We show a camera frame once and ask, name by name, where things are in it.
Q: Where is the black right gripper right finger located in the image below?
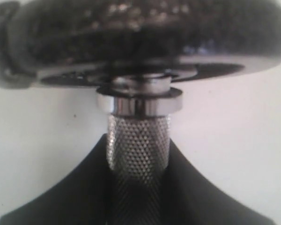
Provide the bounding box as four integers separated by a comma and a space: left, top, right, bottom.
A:
162, 142, 275, 225

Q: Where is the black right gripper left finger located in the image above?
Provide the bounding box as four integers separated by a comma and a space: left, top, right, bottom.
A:
0, 135, 110, 225

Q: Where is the chrome threaded dumbbell bar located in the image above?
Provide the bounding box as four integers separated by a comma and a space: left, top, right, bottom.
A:
96, 74, 183, 225

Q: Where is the black weight plate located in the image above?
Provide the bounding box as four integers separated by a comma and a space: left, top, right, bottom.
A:
0, 0, 281, 89

